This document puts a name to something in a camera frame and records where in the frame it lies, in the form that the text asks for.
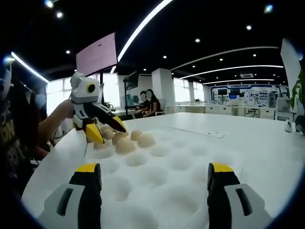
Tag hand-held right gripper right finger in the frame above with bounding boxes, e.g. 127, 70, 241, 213
206, 162, 274, 229

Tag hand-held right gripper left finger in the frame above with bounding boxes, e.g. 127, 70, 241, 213
36, 162, 103, 229

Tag group of brown eggs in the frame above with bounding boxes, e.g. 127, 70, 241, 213
92, 124, 157, 155

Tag white foam egg holder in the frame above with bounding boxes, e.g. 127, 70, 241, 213
83, 130, 248, 229

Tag person's left hand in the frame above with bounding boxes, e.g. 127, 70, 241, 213
55, 99, 74, 121

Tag large pink display screen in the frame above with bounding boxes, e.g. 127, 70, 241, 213
75, 32, 119, 77

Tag black monitor on pole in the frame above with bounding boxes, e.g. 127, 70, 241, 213
123, 71, 139, 90

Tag grey office chair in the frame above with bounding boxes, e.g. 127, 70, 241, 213
158, 98, 167, 115

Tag white square pillar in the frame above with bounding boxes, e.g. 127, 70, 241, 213
152, 68, 174, 108
280, 38, 303, 86

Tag white table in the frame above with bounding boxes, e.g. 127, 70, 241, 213
21, 112, 305, 225

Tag white worn device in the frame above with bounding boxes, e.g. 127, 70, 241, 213
0, 69, 14, 96

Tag operator in black shirt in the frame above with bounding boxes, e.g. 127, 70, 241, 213
0, 78, 46, 191

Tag long white ceiling light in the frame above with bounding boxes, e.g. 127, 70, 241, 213
118, 0, 173, 62

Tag row of white cabinets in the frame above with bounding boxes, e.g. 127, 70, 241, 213
166, 102, 286, 120

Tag dark grey pouch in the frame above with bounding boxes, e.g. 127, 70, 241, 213
295, 120, 305, 134

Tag green potted plant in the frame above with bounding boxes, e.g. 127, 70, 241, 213
290, 71, 305, 115

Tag blue-framed display wall panel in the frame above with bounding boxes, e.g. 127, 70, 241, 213
211, 84, 289, 102

